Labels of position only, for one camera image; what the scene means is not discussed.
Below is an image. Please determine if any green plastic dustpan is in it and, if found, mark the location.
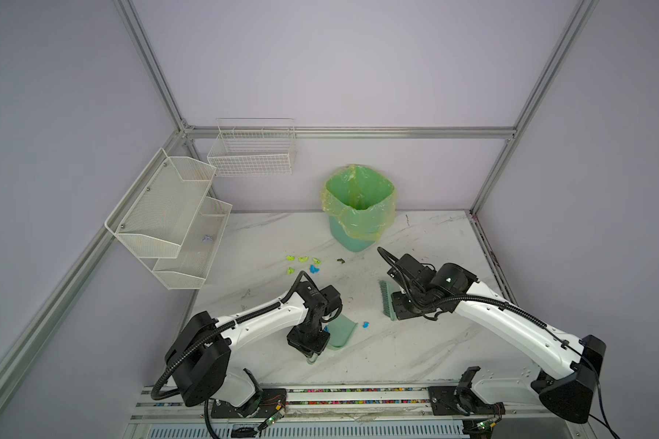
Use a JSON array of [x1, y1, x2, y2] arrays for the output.
[[306, 315, 357, 364]]

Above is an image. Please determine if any green hand brush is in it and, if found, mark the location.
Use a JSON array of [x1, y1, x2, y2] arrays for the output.
[[379, 280, 397, 321]]

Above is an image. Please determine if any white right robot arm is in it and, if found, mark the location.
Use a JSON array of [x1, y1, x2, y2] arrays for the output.
[[378, 248, 606, 424]]

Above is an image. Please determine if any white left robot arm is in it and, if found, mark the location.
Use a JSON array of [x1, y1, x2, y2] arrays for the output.
[[150, 273, 342, 417]]

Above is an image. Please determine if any green trash bin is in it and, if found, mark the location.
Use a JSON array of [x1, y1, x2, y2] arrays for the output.
[[321, 164, 397, 254]]

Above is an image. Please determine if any yellow-green bin liner bag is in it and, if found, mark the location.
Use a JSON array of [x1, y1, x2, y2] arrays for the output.
[[320, 164, 397, 243]]

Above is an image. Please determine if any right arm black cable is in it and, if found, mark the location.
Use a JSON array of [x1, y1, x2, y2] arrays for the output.
[[377, 246, 622, 439]]

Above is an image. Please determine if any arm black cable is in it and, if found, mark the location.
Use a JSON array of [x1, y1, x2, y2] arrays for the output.
[[377, 246, 622, 439], [150, 270, 322, 439]]

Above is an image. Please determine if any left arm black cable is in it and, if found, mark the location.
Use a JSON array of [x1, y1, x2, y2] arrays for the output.
[[150, 270, 322, 439]]

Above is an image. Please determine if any white mesh wall shelf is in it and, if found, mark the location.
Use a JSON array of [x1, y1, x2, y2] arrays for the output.
[[104, 150, 232, 290]]

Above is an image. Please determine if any white wire wall basket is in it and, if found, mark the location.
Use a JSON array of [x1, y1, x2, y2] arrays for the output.
[[207, 118, 298, 177]]

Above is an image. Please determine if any aluminium frame post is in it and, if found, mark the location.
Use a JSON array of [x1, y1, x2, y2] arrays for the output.
[[113, 0, 187, 131]]

